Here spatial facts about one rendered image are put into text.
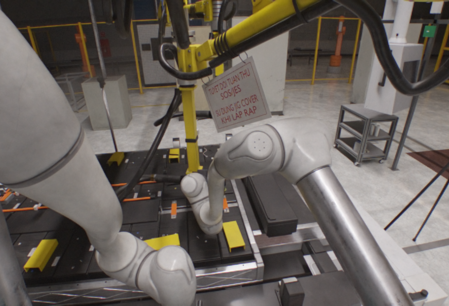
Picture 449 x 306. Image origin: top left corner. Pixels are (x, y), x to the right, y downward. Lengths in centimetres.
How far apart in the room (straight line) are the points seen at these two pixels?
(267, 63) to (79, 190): 549
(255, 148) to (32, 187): 41
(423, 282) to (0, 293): 153
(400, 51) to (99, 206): 339
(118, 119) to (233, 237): 479
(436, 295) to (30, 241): 193
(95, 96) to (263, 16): 506
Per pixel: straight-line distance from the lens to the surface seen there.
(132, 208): 150
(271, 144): 57
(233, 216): 135
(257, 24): 87
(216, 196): 91
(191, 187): 107
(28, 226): 166
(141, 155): 208
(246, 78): 95
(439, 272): 297
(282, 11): 82
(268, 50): 568
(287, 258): 150
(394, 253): 163
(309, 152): 65
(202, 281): 117
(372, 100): 366
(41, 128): 26
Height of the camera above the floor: 190
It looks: 27 degrees down
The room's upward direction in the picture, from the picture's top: 1 degrees counter-clockwise
